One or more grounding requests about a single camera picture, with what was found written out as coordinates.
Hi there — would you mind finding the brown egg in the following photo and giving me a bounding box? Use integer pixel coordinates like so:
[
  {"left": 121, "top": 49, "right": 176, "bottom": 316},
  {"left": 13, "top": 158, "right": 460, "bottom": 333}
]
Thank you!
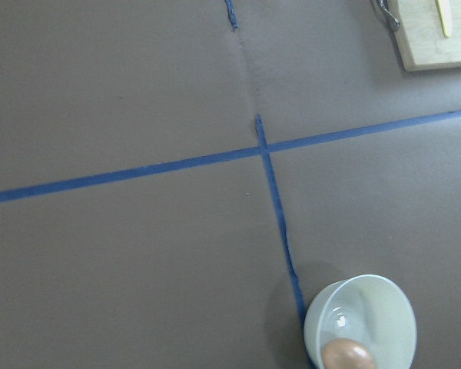
[{"left": 321, "top": 338, "right": 376, "bottom": 369}]

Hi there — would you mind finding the white ceramic bowl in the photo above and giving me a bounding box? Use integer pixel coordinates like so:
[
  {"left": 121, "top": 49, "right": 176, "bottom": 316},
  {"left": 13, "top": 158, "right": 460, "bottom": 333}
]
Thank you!
[{"left": 303, "top": 274, "right": 417, "bottom": 368}]

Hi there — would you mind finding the wooden cutting board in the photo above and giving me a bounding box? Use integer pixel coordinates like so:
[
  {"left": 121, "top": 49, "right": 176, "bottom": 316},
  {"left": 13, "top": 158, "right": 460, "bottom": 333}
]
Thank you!
[{"left": 387, "top": 1, "right": 461, "bottom": 71}]

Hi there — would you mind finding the yellow plastic knife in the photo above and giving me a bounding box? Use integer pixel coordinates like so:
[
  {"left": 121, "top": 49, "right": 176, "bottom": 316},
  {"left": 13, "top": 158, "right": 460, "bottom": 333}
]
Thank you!
[{"left": 436, "top": 0, "right": 453, "bottom": 38}]

